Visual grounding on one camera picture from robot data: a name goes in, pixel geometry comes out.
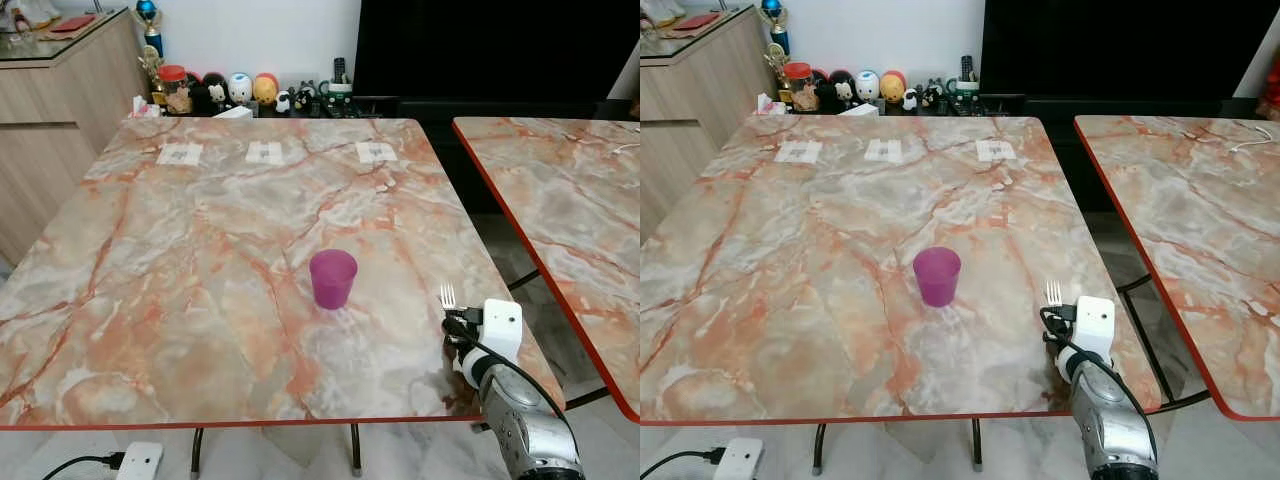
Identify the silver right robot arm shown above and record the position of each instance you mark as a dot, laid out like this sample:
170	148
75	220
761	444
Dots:
525	430
1112	432

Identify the purple plastic cup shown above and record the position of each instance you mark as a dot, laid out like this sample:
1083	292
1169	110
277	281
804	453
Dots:
937	277
333	279

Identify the black metal table leg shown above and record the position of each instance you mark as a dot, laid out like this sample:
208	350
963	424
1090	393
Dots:
976	446
197	452
820	449
355	448

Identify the white paper marker tag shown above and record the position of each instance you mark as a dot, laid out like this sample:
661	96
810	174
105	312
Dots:
180	154
996	150
376	152
798	152
265	153
884	151

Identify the green white holder cup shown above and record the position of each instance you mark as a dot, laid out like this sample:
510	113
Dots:
340	96
966	93

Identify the black cat figurine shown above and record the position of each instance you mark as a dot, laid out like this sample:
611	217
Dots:
932	95
305	97

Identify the black remote control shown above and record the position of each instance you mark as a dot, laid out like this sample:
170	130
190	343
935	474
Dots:
966	67
339	69

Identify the yellow bear figurine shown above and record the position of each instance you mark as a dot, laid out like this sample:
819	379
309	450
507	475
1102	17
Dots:
892	87
265	90

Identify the small white box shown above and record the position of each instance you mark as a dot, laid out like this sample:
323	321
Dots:
859	110
232	113

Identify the white round figurine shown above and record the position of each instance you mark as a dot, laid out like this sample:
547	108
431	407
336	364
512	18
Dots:
240	88
867	86

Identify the white power strip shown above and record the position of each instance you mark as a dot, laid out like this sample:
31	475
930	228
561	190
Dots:
140	461
738	459

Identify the black round figurine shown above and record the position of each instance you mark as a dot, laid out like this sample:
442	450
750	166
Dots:
207	95
835	92

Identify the light wooden cabinet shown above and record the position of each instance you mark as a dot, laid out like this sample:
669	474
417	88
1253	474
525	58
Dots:
60	120
690	100

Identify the red lidded glass jar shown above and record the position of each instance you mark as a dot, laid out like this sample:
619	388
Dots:
799	87
175	90

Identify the pink tissue box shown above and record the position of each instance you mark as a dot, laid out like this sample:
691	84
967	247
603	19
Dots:
145	107
771	104

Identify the gold figure trophy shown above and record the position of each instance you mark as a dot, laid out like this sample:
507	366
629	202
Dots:
152	75
777	72

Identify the red flat tray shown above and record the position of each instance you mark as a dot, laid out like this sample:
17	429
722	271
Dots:
72	23
697	20

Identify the blue globe trophy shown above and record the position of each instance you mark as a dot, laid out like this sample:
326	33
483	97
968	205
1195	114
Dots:
774	20
149	22

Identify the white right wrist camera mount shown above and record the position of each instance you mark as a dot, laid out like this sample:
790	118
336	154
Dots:
1096	325
501	326

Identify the black metal table frame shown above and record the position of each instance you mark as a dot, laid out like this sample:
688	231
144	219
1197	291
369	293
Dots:
527	279
1145	330

